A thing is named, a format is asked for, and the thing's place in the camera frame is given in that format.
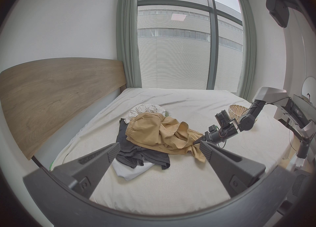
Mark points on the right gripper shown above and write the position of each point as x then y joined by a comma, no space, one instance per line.
214,139

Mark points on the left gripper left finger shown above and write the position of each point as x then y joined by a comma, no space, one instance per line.
84,174

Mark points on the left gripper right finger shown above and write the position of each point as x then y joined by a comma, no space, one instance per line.
232,171

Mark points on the tan shorts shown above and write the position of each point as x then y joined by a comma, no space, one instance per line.
160,132

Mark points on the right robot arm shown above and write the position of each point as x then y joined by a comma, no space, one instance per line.
269,94

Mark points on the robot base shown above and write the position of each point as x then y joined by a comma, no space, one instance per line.
300,122

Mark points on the round woven basket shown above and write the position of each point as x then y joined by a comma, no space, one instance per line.
235,111

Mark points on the pale grey garment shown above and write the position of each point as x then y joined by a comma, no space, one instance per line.
130,173

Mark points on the black garment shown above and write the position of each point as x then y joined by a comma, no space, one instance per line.
130,152

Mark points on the green garment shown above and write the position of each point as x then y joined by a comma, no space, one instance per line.
167,114

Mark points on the bed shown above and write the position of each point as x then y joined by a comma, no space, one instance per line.
160,186

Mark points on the white garment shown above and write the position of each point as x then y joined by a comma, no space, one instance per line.
143,111

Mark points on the window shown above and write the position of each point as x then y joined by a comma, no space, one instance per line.
172,60

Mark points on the round mirror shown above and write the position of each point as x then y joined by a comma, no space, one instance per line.
309,86

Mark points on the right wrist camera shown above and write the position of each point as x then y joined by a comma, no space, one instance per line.
212,128

